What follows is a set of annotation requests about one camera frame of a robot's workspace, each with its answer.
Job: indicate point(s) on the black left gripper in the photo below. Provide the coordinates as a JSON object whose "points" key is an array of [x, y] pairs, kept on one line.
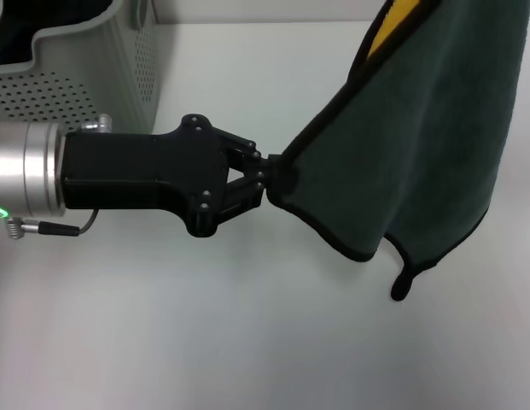
{"points": [[141, 171]]}

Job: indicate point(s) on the grey perforated plastic storage box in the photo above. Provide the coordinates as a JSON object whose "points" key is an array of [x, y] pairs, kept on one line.
{"points": [[115, 72]]}

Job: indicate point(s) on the green and yellow towel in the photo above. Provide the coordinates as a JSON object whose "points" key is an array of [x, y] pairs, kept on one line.
{"points": [[397, 149]]}

